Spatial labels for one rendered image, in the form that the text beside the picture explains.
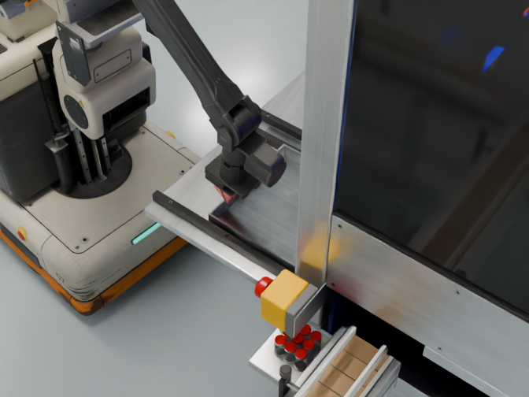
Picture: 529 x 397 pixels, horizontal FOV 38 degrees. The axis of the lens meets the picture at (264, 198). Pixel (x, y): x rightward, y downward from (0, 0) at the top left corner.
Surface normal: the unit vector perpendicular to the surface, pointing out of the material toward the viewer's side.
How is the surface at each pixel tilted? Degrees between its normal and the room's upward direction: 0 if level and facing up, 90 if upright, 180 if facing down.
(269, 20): 0
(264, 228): 0
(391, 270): 90
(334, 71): 90
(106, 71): 98
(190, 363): 0
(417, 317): 90
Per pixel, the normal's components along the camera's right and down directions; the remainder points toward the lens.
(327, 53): -0.61, 0.59
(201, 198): 0.00, -0.67
